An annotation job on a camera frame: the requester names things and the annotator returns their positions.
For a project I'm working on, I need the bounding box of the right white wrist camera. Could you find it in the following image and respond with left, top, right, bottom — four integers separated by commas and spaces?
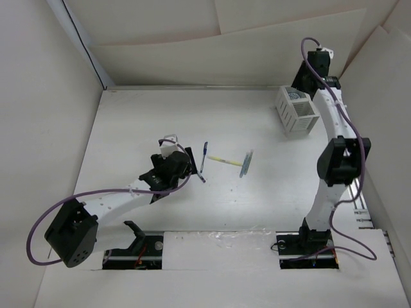
316, 46, 334, 60

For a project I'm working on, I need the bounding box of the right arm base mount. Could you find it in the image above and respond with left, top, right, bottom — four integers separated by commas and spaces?
270, 226, 339, 270

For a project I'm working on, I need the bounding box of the blue gel pen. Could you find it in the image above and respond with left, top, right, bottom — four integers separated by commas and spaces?
200, 141, 208, 173

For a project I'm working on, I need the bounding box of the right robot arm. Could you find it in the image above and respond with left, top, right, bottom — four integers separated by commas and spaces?
292, 47, 371, 259

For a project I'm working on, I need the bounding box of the white two-compartment organizer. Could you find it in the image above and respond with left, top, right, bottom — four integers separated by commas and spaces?
274, 86, 320, 137

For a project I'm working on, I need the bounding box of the purple ink refill pen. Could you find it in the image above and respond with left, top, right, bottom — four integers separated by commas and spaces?
197, 173, 206, 183

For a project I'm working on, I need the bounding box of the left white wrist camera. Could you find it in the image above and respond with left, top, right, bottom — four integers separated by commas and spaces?
159, 134, 179, 159

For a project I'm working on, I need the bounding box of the yellow pen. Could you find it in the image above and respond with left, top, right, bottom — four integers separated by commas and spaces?
207, 155, 243, 167

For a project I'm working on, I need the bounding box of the clear light-blue pen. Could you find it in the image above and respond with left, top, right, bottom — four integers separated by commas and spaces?
240, 150, 254, 178

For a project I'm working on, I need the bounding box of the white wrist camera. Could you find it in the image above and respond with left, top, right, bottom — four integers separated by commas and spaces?
159, 134, 179, 159
316, 46, 334, 60

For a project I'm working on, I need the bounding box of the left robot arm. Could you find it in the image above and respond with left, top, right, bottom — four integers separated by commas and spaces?
44, 147, 197, 268

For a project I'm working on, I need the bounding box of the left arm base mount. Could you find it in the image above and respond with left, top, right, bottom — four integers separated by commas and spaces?
102, 221, 164, 270

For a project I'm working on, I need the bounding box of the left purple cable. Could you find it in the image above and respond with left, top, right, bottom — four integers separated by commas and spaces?
26, 142, 191, 266

